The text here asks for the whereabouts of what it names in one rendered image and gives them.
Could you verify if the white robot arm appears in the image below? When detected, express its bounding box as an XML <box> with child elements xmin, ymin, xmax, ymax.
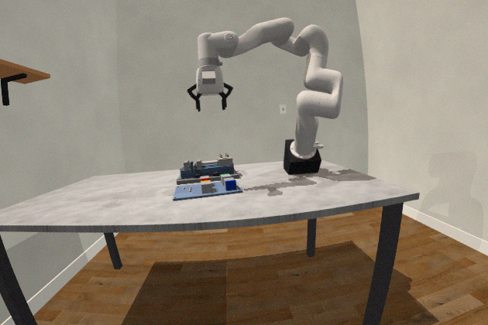
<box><xmin>198</xmin><ymin>18</ymin><xmax>343</xmax><ymax>159</ymax></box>

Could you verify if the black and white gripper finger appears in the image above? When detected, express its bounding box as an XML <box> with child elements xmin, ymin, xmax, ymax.
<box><xmin>187</xmin><ymin>84</ymin><xmax>201</xmax><ymax>111</ymax></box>
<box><xmin>219</xmin><ymin>83</ymin><xmax>233</xmax><ymax>110</ymax></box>

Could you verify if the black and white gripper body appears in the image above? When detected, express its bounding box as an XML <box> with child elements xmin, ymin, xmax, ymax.
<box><xmin>196</xmin><ymin>64</ymin><xmax>224</xmax><ymax>96</ymax></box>

